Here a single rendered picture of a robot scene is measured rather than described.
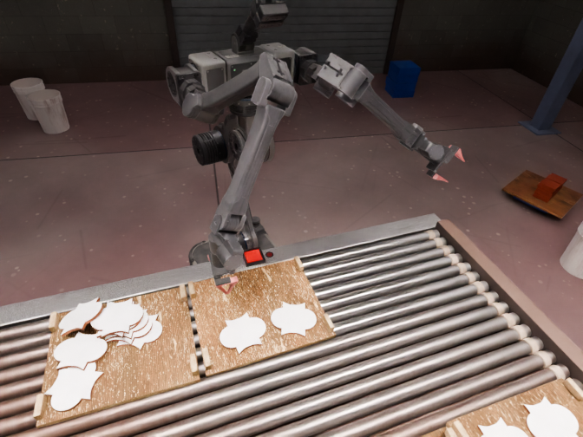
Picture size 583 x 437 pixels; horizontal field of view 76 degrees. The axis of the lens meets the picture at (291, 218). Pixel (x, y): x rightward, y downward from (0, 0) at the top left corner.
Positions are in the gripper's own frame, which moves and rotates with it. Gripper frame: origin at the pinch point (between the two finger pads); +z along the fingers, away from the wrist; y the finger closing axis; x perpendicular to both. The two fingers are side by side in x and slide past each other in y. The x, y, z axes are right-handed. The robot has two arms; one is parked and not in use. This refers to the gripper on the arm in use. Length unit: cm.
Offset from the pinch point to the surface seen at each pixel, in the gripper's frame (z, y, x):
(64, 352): 7.2, -5.5, 48.3
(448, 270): 12, -12, -84
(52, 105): 64, 337, 105
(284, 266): 9.2, 7.8, -23.9
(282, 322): 8.7, -15.6, -14.7
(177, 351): 9.4, -14.4, 18.0
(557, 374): 13, -57, -88
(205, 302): 9.1, 0.9, 7.0
